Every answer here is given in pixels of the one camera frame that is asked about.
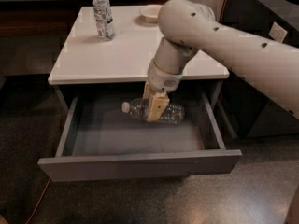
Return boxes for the grey top drawer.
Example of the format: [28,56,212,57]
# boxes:
[38,92,241,182]

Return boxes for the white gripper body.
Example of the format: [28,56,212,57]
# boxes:
[147,60,183,93]

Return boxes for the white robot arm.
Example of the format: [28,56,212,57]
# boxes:
[144,0,299,224]

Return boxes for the dark counter cabinet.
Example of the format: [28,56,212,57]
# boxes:
[220,0,299,137]

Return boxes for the orange power cable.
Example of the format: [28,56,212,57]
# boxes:
[24,0,240,224]

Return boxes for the white-topped grey drawer cabinet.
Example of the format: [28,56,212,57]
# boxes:
[49,6,162,86]

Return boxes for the white wall outlet plate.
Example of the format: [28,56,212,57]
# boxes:
[269,22,288,42]

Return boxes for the clear water bottle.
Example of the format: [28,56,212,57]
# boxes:
[92,0,115,40]
[121,98,185,124]

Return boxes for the upright clear water bottle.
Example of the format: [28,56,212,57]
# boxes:
[92,0,115,40]

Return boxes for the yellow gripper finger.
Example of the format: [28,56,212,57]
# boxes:
[142,81,150,99]
[147,92,169,122]

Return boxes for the beige paper bowl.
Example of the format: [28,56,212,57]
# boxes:
[139,5,162,23]

